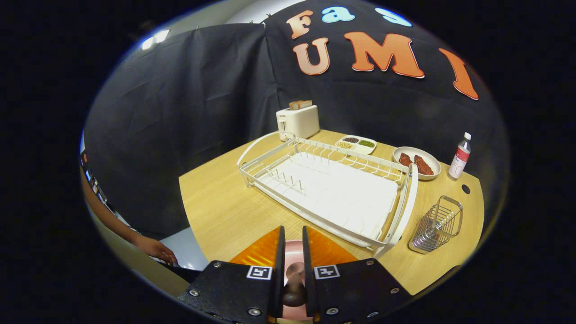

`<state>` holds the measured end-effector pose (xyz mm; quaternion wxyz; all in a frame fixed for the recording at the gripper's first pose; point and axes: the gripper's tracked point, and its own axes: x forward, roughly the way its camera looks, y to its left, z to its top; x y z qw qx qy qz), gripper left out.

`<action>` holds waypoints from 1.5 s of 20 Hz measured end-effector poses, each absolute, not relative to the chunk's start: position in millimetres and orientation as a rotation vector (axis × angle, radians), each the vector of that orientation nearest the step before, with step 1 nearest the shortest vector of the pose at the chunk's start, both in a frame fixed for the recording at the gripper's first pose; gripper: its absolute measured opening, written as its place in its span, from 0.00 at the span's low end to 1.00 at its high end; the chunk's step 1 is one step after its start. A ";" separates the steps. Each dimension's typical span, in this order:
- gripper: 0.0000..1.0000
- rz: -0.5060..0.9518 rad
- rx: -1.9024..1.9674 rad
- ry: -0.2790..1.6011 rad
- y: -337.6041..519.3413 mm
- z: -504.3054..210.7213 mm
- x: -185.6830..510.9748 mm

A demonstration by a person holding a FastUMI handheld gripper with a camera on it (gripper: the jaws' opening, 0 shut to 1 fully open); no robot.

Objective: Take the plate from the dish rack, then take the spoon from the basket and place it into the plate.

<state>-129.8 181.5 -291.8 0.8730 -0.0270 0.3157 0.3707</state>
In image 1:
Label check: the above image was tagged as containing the pink plate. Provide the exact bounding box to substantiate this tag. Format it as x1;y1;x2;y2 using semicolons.
270;240;315;323

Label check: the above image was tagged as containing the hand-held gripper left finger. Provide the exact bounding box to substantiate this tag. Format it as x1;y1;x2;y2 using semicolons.
176;225;287;324

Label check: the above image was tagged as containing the spoon with brown handle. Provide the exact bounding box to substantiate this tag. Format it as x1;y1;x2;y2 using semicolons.
283;262;307;308

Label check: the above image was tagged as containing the black backdrop cloth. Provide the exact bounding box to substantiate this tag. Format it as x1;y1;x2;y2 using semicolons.
83;0;509;239

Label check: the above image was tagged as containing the clear plastic water bottle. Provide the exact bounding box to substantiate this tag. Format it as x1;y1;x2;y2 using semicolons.
448;132;472;180

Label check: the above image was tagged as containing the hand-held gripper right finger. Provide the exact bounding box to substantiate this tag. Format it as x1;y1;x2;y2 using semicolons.
301;225;413;324

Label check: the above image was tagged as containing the white toaster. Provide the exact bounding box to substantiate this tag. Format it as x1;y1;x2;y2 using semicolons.
276;105;320;141

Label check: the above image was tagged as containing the ceiling light strip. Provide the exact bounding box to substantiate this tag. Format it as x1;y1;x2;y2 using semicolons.
141;29;171;50

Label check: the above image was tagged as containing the white wire dish rack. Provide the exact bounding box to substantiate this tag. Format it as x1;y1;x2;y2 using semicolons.
237;131;419;258

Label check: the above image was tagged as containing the white divided bean dish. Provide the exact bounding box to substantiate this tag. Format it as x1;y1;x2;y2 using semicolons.
335;135;378;155

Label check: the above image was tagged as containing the beige plate with meat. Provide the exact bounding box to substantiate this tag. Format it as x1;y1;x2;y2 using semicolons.
393;146;442;181

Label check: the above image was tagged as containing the metal wire basket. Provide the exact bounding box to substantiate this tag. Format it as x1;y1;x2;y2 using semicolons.
408;195;464;255

